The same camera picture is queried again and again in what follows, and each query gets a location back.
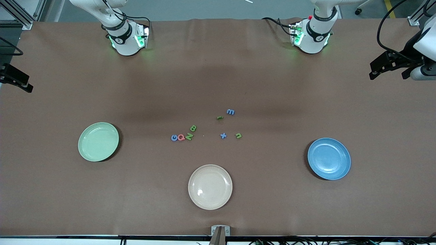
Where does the black base cable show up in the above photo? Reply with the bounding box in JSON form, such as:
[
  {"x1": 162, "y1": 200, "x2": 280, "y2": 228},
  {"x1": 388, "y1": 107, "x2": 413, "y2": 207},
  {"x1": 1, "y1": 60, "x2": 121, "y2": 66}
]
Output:
[
  {"x1": 262, "y1": 16, "x2": 294, "y2": 35},
  {"x1": 100, "y1": 0, "x2": 151, "y2": 29}
]

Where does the green plate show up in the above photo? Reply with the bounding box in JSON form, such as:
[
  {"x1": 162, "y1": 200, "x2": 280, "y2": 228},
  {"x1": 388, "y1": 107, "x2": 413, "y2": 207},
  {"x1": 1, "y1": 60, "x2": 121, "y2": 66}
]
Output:
[{"x1": 78, "y1": 122, "x2": 120, "y2": 162}]

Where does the office chair base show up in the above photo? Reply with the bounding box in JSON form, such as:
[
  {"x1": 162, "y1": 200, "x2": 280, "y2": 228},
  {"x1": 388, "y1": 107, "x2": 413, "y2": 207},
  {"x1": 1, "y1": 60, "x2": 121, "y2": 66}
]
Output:
[{"x1": 354, "y1": 0, "x2": 372, "y2": 16}]

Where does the black right base cable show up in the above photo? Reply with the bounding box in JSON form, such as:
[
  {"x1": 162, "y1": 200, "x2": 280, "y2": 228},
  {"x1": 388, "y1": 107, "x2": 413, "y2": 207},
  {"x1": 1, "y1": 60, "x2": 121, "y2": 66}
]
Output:
[{"x1": 100, "y1": 0, "x2": 151, "y2": 29}]

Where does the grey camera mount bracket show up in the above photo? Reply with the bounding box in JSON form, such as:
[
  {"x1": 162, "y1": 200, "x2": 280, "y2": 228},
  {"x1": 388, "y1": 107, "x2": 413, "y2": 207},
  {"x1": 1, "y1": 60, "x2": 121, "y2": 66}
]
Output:
[{"x1": 209, "y1": 225, "x2": 231, "y2": 245}]

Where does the brown table mat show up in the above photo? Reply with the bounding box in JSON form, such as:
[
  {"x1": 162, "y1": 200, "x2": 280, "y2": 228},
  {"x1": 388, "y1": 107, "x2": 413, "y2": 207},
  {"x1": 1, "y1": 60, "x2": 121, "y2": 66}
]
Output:
[{"x1": 0, "y1": 18, "x2": 436, "y2": 237}]

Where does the aluminium frame post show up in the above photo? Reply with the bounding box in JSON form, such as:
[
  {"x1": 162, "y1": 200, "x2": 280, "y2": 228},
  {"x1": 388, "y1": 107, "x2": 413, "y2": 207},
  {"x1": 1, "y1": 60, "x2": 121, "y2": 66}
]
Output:
[
  {"x1": 0, "y1": 0, "x2": 33, "y2": 30},
  {"x1": 408, "y1": 0, "x2": 431, "y2": 27},
  {"x1": 33, "y1": 0, "x2": 47, "y2": 21}
]

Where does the beige plate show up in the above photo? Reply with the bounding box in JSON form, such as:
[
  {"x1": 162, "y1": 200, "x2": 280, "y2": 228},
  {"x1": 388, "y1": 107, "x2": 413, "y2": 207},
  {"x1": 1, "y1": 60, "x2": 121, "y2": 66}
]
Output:
[{"x1": 188, "y1": 164, "x2": 233, "y2": 210}]

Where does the blue plate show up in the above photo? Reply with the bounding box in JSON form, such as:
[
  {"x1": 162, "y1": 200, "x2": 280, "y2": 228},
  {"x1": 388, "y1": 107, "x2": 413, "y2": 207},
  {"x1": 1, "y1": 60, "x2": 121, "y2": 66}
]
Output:
[{"x1": 307, "y1": 137, "x2": 351, "y2": 181}]

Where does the black left base cable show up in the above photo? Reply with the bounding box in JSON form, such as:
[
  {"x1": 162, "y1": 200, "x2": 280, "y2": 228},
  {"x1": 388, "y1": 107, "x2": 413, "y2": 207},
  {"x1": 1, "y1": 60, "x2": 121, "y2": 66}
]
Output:
[{"x1": 262, "y1": 16, "x2": 294, "y2": 35}]

